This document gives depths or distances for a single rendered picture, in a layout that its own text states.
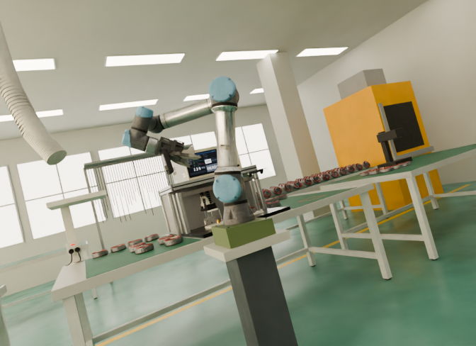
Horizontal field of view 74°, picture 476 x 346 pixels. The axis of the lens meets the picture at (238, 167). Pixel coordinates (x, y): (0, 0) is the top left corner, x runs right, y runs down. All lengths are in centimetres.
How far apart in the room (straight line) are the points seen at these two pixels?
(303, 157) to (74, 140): 549
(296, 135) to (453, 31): 314
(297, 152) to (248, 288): 479
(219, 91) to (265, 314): 98
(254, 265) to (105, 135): 753
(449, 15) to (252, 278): 615
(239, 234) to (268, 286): 29
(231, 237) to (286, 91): 518
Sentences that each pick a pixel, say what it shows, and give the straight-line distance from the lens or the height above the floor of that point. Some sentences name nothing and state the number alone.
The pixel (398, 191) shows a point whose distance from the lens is 541.
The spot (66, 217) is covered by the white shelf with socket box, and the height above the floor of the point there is 109.
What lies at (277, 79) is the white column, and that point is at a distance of 632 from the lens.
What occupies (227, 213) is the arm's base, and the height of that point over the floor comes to 88.
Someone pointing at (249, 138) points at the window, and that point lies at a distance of 987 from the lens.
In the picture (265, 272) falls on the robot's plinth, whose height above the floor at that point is 59.
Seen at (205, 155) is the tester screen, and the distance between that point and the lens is 231.
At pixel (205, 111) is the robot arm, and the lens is 154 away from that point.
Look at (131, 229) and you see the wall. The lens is 846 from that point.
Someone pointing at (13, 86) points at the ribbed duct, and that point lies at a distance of 310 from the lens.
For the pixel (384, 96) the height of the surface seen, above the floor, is 175.
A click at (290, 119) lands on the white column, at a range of 618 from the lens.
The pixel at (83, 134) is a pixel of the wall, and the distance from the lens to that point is 868.
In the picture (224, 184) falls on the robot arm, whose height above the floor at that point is 101.
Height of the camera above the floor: 100
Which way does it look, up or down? 3 degrees up
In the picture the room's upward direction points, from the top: 15 degrees counter-clockwise
